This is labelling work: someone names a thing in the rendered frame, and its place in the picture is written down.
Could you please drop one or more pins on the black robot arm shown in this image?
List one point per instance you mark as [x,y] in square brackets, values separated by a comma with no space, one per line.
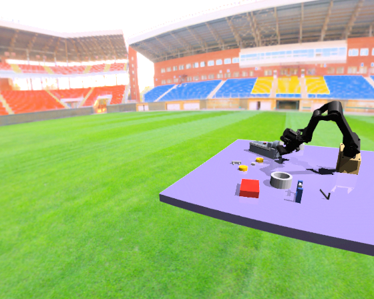
[335,113]

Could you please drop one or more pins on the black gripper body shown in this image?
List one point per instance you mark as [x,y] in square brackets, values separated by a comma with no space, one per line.
[290,147]

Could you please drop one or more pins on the red block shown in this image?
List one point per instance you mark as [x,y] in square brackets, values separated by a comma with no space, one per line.
[249,188]

